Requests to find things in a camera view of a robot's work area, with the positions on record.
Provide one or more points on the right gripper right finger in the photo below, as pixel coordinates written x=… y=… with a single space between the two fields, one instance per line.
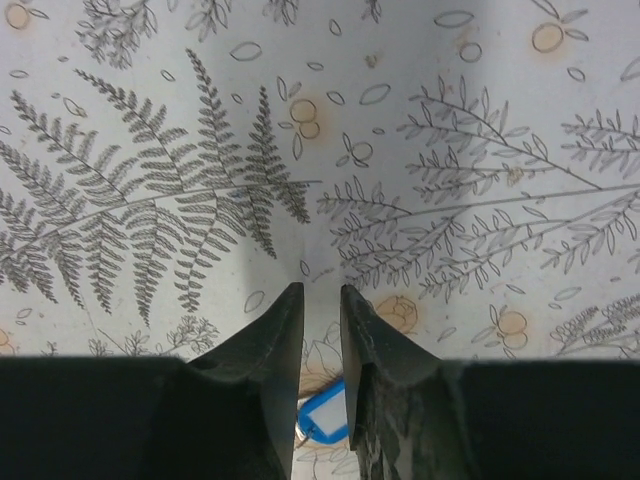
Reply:
x=412 y=415

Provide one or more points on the blue key tag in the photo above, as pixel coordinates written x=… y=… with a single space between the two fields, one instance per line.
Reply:
x=322 y=418

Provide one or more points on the floral table mat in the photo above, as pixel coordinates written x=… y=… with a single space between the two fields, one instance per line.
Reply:
x=169 y=168

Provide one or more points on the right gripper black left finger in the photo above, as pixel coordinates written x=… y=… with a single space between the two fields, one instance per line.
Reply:
x=227 y=414

